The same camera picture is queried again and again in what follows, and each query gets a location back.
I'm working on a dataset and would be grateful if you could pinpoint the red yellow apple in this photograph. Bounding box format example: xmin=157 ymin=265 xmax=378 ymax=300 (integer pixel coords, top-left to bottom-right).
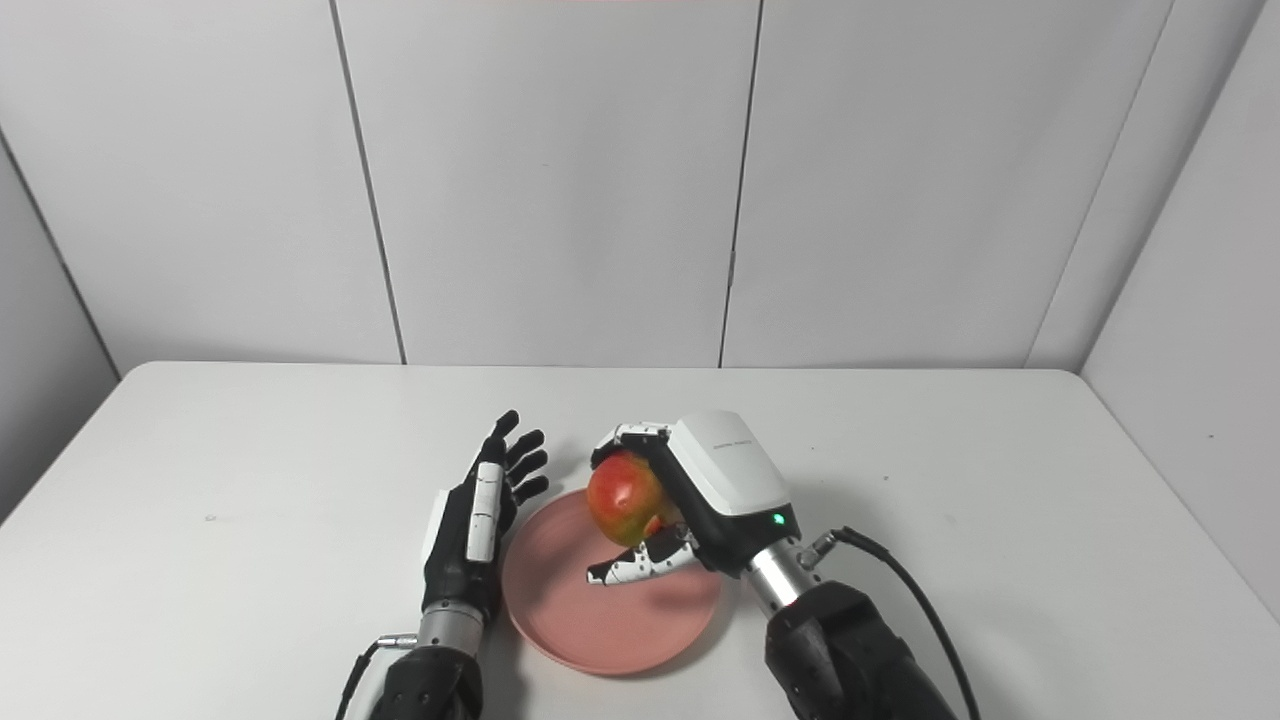
xmin=586 ymin=450 xmax=683 ymax=548

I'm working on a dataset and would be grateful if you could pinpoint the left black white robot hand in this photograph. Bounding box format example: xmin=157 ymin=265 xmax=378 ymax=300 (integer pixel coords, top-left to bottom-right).
xmin=421 ymin=410 xmax=550 ymax=627

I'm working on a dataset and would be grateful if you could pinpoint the pink round plate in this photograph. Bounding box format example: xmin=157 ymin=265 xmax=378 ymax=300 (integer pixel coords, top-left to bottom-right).
xmin=501 ymin=487 xmax=723 ymax=676

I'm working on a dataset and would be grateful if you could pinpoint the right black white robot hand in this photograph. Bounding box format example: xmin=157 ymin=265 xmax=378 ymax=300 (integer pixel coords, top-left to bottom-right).
xmin=586 ymin=410 xmax=801 ymax=588

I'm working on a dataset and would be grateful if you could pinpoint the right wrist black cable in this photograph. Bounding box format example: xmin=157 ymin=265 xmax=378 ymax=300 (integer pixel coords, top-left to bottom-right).
xmin=798 ymin=527 xmax=983 ymax=720

